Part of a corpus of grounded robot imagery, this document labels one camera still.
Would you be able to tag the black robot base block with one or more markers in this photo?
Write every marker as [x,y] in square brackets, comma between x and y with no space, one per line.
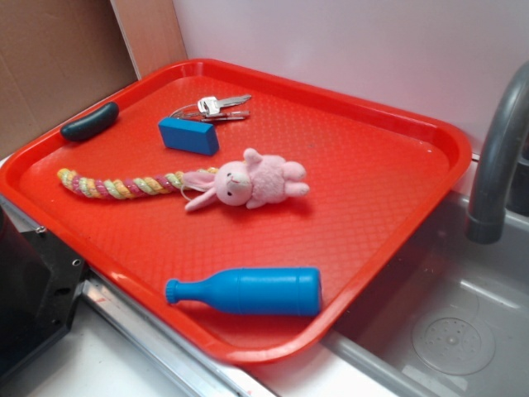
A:
[41,281]

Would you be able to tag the pink plush bunny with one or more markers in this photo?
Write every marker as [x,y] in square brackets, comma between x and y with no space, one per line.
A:
[254,182]

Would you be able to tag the red plastic tray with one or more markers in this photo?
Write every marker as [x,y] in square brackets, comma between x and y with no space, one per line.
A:
[375,174]

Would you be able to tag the blue rectangular block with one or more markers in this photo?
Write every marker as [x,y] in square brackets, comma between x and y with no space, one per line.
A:
[184,135]

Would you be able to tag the blue plastic toy bottle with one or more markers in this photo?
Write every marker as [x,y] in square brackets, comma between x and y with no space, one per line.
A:
[287,291]

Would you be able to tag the silver key bunch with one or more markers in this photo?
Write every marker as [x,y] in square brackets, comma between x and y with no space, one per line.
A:
[211,109]

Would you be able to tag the dark green toy cucumber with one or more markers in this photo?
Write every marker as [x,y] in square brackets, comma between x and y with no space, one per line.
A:
[92,124]

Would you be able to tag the grey sink faucet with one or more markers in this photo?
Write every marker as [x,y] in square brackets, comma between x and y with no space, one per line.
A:
[501,179]

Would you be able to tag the grey toy sink basin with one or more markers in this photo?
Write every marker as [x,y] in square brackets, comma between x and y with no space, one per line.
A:
[445,317]

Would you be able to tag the brown cardboard panel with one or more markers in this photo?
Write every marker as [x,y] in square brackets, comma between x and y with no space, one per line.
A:
[60,57]

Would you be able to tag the multicolour braided rope toy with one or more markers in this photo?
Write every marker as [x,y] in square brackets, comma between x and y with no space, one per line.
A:
[125,189]

